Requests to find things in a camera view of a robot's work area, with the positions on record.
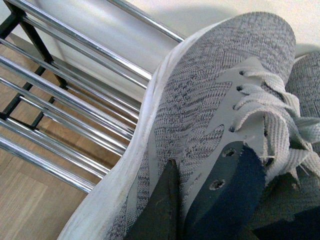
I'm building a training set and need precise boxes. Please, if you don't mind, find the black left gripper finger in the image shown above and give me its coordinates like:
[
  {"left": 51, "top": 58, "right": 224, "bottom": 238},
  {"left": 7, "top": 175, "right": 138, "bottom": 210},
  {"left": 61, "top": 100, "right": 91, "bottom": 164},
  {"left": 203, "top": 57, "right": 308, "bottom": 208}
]
[{"left": 124, "top": 159, "right": 179, "bottom": 240}]

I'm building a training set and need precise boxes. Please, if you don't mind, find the grey sneaker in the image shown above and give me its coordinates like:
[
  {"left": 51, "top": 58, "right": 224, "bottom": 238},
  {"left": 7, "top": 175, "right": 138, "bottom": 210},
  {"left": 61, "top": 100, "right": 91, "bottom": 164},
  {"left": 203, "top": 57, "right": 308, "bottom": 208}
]
[
  {"left": 285, "top": 51, "right": 320, "bottom": 118},
  {"left": 58, "top": 12, "right": 320, "bottom": 240}
]

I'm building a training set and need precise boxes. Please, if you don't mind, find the black metal shoe rack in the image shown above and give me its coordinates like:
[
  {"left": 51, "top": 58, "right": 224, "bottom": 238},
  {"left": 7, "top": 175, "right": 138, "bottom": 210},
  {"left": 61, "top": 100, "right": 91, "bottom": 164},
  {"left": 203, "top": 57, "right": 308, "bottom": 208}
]
[{"left": 0, "top": 0, "right": 182, "bottom": 178}]

